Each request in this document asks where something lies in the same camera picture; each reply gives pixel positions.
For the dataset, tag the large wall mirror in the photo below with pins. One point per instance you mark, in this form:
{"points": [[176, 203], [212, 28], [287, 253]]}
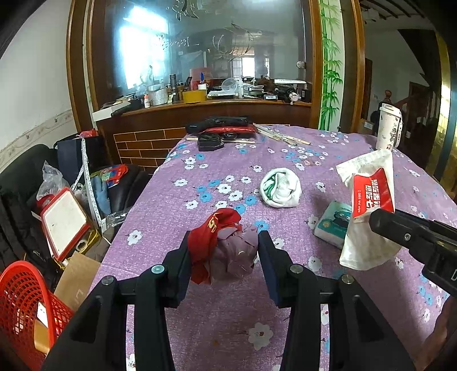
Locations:
{"points": [[200, 42]]}

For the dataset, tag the yellow container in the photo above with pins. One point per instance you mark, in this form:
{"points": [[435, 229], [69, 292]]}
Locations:
{"points": [[194, 97]]}

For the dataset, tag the black leather sofa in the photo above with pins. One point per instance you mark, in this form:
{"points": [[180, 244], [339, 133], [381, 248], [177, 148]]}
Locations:
{"points": [[21, 178]]}

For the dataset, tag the white green crumpled cloth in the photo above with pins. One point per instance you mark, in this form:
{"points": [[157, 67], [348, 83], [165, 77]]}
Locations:
{"points": [[282, 189]]}

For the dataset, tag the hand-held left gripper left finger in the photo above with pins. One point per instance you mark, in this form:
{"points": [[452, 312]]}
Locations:
{"points": [[182, 271]]}

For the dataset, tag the white flat box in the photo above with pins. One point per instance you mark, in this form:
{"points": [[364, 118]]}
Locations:
{"points": [[107, 114]]}

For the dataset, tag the white perforated strip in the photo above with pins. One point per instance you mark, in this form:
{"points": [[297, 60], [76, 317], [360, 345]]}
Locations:
{"points": [[89, 185]]}

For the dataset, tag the cardboard box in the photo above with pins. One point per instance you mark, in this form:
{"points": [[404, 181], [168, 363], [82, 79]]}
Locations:
{"points": [[76, 278]]}

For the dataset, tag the small black pouch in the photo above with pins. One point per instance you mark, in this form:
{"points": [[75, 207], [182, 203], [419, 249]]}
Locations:
{"points": [[210, 142]]}

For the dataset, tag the red framed white board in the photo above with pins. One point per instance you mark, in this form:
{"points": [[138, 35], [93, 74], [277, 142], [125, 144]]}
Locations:
{"points": [[64, 223]]}

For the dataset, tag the person's right forearm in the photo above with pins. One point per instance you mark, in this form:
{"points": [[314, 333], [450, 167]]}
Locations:
{"points": [[446, 321]]}

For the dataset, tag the dark blue paper bag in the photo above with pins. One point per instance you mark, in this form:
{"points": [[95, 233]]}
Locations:
{"points": [[69, 157]]}

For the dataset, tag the red green snack packet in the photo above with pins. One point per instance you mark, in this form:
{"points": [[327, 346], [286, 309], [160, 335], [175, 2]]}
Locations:
{"points": [[112, 174]]}

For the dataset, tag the red mesh basket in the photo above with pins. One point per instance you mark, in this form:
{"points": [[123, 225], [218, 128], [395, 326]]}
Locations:
{"points": [[21, 299]]}

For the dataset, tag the purple floral tablecloth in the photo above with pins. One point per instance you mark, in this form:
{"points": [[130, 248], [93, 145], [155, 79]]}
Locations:
{"points": [[221, 178]]}

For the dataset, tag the teal tissue pack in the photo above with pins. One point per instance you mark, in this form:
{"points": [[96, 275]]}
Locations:
{"points": [[330, 224]]}

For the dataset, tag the blue cloth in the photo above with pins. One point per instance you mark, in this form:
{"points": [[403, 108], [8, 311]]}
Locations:
{"points": [[100, 196]]}

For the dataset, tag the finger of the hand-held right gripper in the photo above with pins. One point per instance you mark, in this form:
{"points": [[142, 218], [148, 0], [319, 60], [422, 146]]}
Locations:
{"points": [[403, 232]]}

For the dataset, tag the long black pouch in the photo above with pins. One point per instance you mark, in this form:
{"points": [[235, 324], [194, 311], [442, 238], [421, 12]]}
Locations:
{"points": [[214, 122]]}

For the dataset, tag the long red pouch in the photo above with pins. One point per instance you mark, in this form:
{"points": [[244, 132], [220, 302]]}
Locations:
{"points": [[235, 131]]}

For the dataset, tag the bamboo wall sticker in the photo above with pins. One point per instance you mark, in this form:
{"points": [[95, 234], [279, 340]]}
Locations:
{"points": [[330, 64]]}

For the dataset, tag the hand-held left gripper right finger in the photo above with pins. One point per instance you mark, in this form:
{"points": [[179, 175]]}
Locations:
{"points": [[268, 278]]}

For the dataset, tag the wooden brick-pattern counter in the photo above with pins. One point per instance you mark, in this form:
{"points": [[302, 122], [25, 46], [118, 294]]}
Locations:
{"points": [[142, 146]]}

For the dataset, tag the bundle of wooden chopsticks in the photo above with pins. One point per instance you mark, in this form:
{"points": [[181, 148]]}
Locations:
{"points": [[282, 136]]}

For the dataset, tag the red and white wipes packet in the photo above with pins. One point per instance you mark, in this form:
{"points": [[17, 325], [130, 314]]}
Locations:
{"points": [[360, 246]]}

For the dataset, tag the grey plastic bag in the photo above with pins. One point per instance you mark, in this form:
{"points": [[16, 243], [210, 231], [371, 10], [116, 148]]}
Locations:
{"points": [[50, 178]]}

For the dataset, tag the red purple wrapper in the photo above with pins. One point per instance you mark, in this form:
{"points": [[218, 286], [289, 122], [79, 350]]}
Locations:
{"points": [[228, 257]]}

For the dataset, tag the white lidded paper cup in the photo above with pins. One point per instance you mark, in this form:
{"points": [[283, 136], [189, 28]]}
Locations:
{"points": [[387, 128]]}

